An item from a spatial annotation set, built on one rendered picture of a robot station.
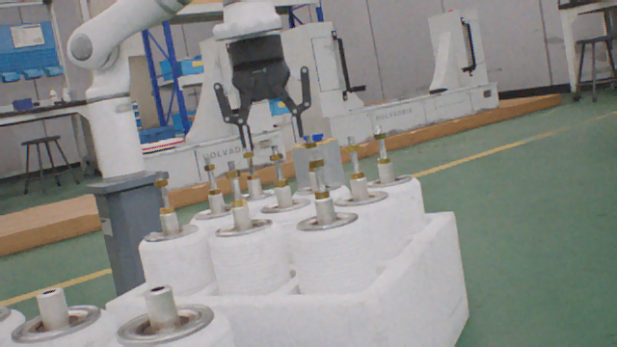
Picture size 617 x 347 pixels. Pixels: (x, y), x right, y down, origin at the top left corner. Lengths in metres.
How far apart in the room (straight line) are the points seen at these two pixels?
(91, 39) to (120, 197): 0.33
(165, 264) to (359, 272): 0.26
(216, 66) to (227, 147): 0.46
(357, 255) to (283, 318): 0.11
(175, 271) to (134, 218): 0.51
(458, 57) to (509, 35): 2.18
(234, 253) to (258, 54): 0.27
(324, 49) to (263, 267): 2.88
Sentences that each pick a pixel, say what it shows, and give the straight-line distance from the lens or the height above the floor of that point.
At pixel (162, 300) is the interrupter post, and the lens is 0.48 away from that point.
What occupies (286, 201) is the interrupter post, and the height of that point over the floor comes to 0.26.
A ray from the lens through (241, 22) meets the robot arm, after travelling 0.82.
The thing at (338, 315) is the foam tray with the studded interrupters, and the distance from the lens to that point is 0.69.
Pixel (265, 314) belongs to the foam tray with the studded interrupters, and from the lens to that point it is 0.73.
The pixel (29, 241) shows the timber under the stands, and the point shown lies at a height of 0.03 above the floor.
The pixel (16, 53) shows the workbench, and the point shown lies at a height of 1.37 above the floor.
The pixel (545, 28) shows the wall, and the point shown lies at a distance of 6.37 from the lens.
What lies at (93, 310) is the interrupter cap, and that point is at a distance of 0.58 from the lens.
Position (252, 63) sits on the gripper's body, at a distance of 0.86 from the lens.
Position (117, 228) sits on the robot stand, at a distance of 1.34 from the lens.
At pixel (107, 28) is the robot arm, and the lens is 1.31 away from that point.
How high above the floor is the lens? 0.40
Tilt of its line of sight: 7 degrees down
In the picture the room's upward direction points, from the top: 10 degrees counter-clockwise
